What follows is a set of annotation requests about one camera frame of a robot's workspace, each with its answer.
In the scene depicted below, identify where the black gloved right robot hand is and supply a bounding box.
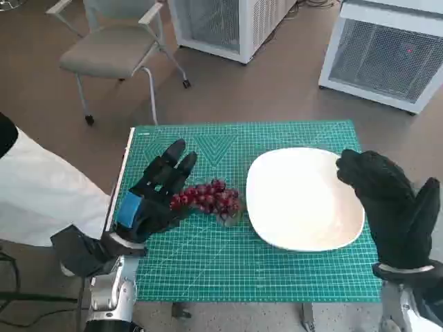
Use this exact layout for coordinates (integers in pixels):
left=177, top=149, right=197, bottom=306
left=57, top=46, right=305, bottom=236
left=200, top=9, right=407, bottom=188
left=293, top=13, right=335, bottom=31
left=335, top=149, right=441, bottom=269

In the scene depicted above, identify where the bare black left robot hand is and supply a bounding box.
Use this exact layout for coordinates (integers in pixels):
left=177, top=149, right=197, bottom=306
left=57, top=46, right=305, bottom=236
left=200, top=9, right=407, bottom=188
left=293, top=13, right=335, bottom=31
left=112, top=138, right=199, bottom=245

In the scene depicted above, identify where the red toy grape bunch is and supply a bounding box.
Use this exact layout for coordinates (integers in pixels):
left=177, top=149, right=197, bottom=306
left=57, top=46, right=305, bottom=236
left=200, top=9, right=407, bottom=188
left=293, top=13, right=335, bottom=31
left=169, top=177, right=247, bottom=228

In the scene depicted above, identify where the white plate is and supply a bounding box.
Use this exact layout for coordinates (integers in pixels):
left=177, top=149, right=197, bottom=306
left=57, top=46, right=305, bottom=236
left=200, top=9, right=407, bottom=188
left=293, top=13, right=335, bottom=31
left=246, top=147, right=366, bottom=252

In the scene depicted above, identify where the white table edge strip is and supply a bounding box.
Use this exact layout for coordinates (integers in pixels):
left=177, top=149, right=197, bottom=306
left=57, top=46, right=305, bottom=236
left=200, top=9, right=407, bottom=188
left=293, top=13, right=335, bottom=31
left=103, top=127, right=136, bottom=233

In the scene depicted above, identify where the green cutting mat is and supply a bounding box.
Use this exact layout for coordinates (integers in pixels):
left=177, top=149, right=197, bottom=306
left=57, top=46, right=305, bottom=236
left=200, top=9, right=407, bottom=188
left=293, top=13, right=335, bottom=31
left=117, top=120, right=383, bottom=306

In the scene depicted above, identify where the metal table clamp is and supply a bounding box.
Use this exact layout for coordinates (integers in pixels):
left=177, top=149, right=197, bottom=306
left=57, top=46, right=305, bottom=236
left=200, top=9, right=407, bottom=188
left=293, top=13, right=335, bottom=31
left=171, top=302, right=193, bottom=320
left=299, top=303, right=316, bottom=332

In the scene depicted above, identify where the person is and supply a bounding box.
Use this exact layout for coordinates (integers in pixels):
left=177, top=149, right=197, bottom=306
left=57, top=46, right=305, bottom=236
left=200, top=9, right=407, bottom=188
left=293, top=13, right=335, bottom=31
left=0, top=112, right=117, bottom=248

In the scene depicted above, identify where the white mesh cabinet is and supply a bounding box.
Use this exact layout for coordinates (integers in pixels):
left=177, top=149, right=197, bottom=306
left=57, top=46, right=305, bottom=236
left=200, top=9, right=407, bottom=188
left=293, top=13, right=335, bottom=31
left=318, top=0, right=443, bottom=116
left=168, top=0, right=299, bottom=65

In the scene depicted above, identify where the grey chair with castors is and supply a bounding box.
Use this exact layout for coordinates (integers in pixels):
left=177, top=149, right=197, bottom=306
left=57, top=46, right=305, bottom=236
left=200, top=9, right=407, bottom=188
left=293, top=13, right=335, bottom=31
left=46, top=0, right=193, bottom=127

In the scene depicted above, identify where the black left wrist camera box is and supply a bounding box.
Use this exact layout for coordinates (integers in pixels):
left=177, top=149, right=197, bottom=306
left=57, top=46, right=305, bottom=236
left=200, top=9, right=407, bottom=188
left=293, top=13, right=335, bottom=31
left=50, top=223, right=117, bottom=277

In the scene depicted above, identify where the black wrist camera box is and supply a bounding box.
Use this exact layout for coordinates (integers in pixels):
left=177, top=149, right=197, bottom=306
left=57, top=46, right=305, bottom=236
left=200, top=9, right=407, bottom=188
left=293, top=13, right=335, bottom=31
left=50, top=223, right=117, bottom=277
left=411, top=285, right=443, bottom=326

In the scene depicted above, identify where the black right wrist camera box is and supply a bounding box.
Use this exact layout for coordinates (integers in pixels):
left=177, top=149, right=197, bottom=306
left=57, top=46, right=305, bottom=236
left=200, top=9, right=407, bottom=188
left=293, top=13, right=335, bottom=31
left=411, top=285, right=443, bottom=326

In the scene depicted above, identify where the black floor cable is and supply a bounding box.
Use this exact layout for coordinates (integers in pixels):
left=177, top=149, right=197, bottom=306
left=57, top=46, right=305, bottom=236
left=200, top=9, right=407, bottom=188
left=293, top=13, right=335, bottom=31
left=0, top=249, right=87, bottom=328

